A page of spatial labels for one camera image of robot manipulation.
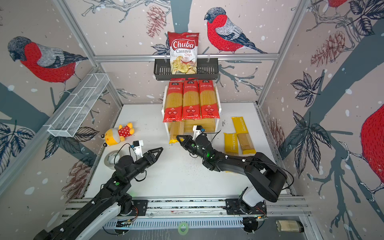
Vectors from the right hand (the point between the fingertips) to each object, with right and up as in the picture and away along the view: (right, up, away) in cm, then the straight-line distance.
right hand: (173, 140), depth 78 cm
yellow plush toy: (-42, -1, +17) cm, 45 cm away
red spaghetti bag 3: (+18, +20, -5) cm, 27 cm away
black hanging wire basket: (+19, +43, +17) cm, 50 cm away
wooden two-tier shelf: (+20, +8, +4) cm, 22 cm away
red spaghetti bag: (+1, +17, -8) cm, 18 cm away
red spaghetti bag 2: (+10, +21, -3) cm, 24 cm away
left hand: (-6, -5, -4) cm, 9 cm away
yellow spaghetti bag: (0, +6, +5) cm, 8 cm away
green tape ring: (+4, -40, -10) cm, 41 cm away
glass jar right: (+54, -37, -12) cm, 67 cm away
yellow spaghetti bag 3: (+45, -5, +18) cm, 49 cm away
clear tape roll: (-40, -14, +12) cm, 44 cm away
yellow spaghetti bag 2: (+35, -6, +17) cm, 39 cm away
